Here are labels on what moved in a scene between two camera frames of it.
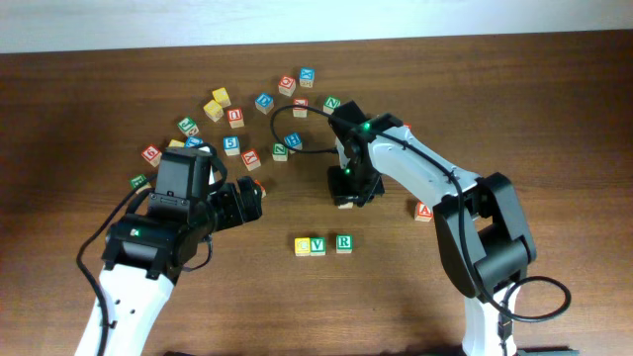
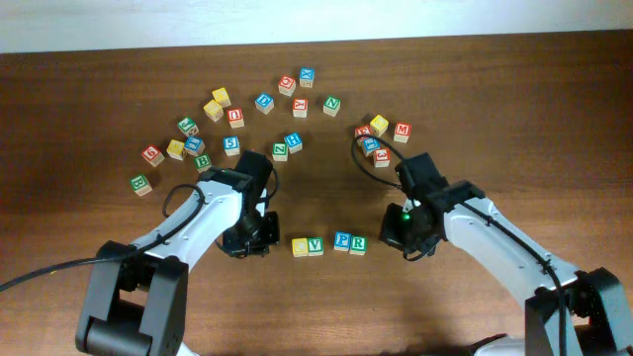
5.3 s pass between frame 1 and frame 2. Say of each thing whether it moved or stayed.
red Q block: stayed
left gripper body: moved
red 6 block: stayed
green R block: moved
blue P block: moved
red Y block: stayed
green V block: stayed
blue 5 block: stayed
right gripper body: moved
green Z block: stayed
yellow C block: stayed
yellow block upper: stayed
